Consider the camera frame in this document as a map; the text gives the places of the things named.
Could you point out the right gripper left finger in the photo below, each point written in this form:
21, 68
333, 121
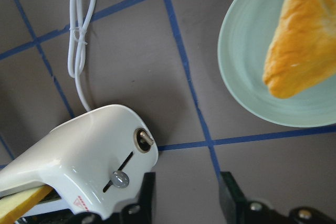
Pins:
138, 212

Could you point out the white two-slot toaster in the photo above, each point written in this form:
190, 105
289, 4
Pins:
95, 162

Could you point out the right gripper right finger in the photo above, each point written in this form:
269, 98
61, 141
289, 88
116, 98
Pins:
237, 208

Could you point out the golden triangular pastry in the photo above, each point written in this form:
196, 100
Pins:
302, 52

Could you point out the light green plate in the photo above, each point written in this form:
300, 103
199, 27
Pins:
245, 35

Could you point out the yellow toast slice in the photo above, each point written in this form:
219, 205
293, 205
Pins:
15, 205

